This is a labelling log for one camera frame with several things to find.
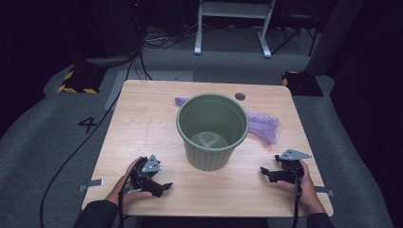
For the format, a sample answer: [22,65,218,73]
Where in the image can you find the left hand-held gripper cable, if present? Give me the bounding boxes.
[117,175,133,228]

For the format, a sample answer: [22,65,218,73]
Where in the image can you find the person's right hand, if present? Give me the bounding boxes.
[275,159,326,216]

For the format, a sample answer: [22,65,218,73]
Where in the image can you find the hand-held gripper cable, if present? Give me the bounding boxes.
[291,175,304,228]
[117,175,133,228]

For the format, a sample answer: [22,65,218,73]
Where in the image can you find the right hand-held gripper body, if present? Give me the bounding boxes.
[269,148,313,184]

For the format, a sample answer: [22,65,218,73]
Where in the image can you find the green plastic bin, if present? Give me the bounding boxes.
[176,92,250,172]

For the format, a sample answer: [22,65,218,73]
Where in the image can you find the person's left hand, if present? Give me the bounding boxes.
[105,156,154,207]

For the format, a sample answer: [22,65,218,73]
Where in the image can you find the black yellow striped base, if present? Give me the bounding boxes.
[56,65,107,95]
[281,70,324,98]

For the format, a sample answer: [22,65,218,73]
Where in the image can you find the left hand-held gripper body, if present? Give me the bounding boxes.
[127,154,166,198]

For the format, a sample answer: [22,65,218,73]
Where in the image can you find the grey metal table bracket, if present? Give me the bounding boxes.
[314,185,335,198]
[78,178,105,194]

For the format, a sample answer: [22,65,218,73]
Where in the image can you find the black folding stand legs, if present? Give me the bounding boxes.
[270,12,319,58]

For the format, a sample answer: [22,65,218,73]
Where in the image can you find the right hand-held gripper cable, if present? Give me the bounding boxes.
[291,175,304,228]

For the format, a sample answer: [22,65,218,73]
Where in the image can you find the white metal stand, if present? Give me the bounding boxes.
[193,0,277,60]

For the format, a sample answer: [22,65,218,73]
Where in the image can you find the purple plastic bag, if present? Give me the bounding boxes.
[174,96,282,147]

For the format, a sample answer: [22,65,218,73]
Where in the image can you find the tangle of floor cables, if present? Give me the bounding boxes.
[142,22,200,50]

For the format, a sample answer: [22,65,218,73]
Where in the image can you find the grey flat stand base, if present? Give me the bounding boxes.
[85,54,141,69]

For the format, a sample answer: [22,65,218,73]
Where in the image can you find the grey curtain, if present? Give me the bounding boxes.
[304,0,366,77]

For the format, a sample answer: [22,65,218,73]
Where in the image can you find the long black floor cable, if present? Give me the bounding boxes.
[39,50,143,228]

